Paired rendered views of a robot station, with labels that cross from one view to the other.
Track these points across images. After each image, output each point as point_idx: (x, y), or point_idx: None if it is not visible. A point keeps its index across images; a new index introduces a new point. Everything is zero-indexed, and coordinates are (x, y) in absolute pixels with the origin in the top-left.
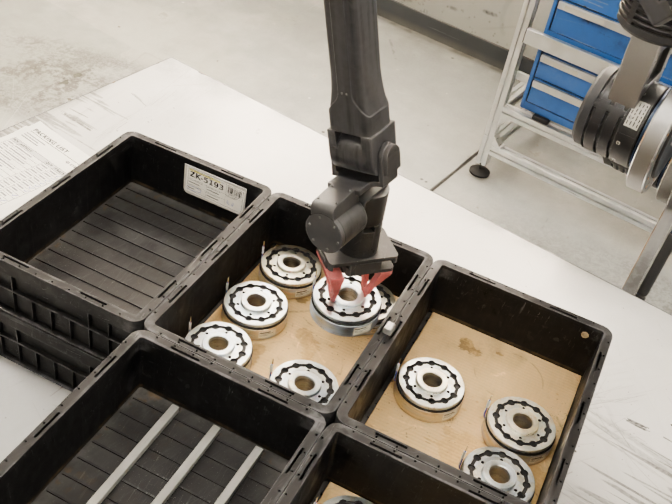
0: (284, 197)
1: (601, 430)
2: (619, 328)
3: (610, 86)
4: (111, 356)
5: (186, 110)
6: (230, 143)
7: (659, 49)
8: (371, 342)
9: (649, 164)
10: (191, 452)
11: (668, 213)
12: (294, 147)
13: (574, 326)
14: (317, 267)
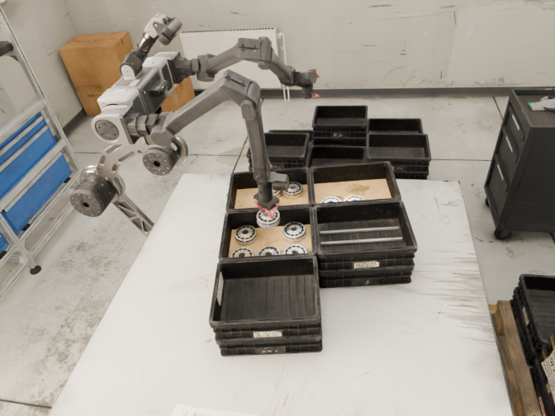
0: (220, 256)
1: None
2: (184, 206)
3: (163, 149)
4: (333, 252)
5: (97, 402)
6: (123, 362)
7: None
8: (277, 209)
9: (187, 148)
10: (334, 243)
11: (125, 196)
12: (113, 335)
13: (233, 181)
14: (238, 248)
